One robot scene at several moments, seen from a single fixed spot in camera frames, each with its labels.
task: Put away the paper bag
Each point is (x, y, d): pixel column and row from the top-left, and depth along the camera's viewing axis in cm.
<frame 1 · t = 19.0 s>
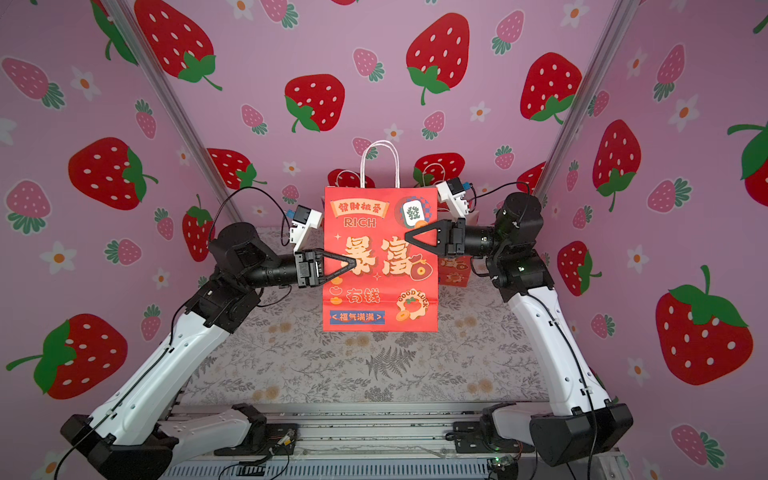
left hand: (353, 266, 54), fingers open
right hand: (412, 237, 54), fingers closed
red paper bag back right: (432, 169, 94), point 34 cm above the table

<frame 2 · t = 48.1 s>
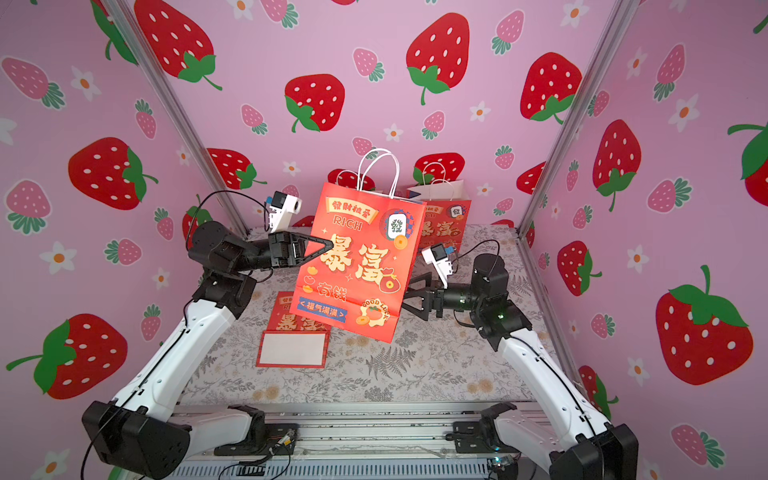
left hand: (329, 253, 56), fingers closed
right hand: (403, 292, 64), fingers open
red paper gift bag: (292, 340, 94), on the table
the other named things where they were.

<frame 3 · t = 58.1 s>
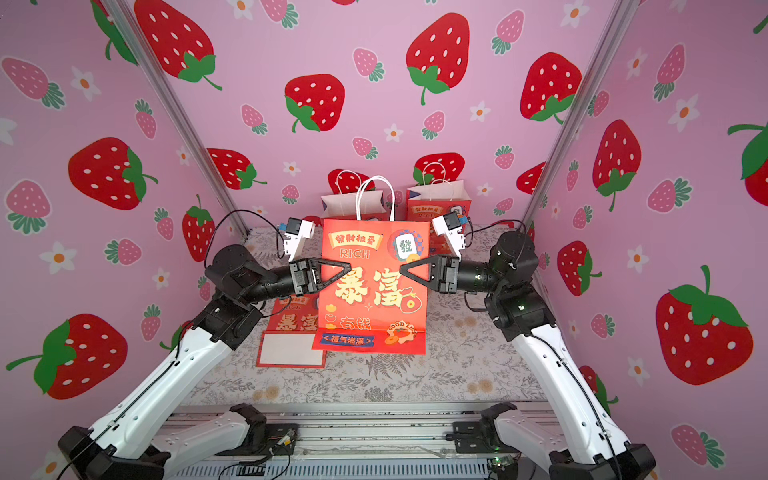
left hand: (348, 271, 55), fingers closed
right hand: (405, 272, 54), fingers closed
the named things where they were.

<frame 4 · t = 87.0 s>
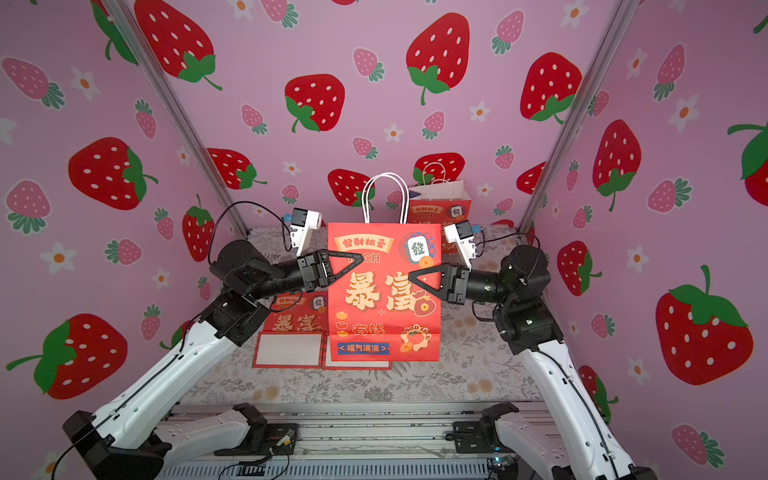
left hand: (358, 262, 52), fingers closed
right hand: (414, 278, 54), fingers closed
the named things where they were.

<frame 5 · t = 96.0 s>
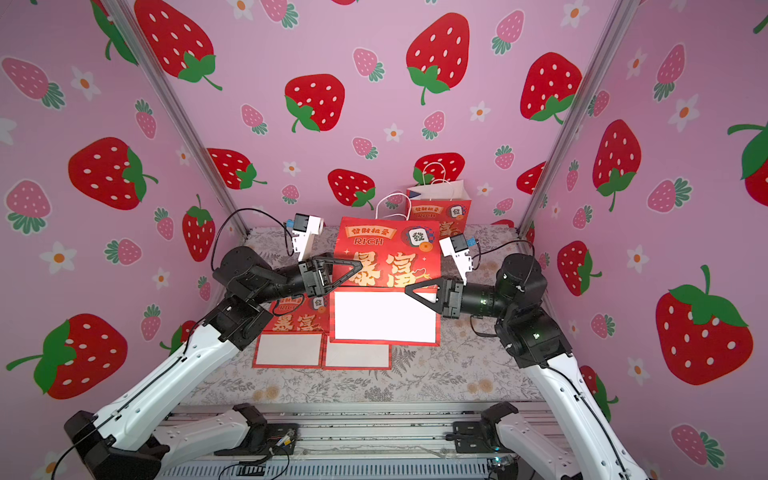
left hand: (360, 268, 52), fingers open
right hand: (410, 292, 54), fingers closed
the named things where they were.

